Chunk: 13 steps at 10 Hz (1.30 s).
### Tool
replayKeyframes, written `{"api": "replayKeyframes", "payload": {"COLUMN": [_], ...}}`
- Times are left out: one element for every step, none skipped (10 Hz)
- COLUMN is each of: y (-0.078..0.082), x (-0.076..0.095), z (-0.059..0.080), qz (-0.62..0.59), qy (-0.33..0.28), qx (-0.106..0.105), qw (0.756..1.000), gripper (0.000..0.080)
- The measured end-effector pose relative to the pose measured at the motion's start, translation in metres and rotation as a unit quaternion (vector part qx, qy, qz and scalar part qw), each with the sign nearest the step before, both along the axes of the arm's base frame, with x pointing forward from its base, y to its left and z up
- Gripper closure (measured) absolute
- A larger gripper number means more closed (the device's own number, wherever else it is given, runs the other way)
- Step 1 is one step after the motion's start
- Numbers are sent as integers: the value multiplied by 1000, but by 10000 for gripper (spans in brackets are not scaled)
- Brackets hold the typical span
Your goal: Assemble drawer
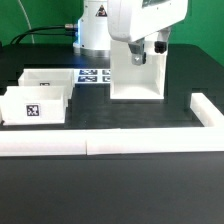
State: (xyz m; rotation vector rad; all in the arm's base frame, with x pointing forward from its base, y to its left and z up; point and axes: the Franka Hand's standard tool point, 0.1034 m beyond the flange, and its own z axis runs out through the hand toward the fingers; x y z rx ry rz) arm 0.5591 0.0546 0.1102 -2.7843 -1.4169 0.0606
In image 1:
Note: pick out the white drawer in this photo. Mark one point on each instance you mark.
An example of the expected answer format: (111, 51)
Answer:
(26, 105)
(49, 77)

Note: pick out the white obstacle wall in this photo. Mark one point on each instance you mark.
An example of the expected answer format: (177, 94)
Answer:
(111, 141)
(206, 111)

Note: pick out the white front drawer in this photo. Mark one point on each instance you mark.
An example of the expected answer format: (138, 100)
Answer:
(26, 105)

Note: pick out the white right obstacle wall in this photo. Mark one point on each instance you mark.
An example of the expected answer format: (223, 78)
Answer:
(206, 111)

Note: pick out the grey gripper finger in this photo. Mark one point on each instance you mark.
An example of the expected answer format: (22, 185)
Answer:
(161, 43)
(137, 51)

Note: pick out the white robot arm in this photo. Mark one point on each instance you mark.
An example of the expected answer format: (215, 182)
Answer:
(93, 38)

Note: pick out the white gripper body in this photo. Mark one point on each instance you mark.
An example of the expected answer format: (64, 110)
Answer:
(131, 20)

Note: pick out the white drawer cabinet box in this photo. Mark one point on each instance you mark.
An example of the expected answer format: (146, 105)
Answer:
(132, 82)

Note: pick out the white rear drawer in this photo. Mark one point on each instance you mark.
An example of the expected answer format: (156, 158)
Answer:
(49, 77)

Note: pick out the white tag sheet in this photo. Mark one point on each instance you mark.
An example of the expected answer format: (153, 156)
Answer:
(91, 76)

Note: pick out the white front obstacle wall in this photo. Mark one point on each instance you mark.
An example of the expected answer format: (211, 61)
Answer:
(111, 141)

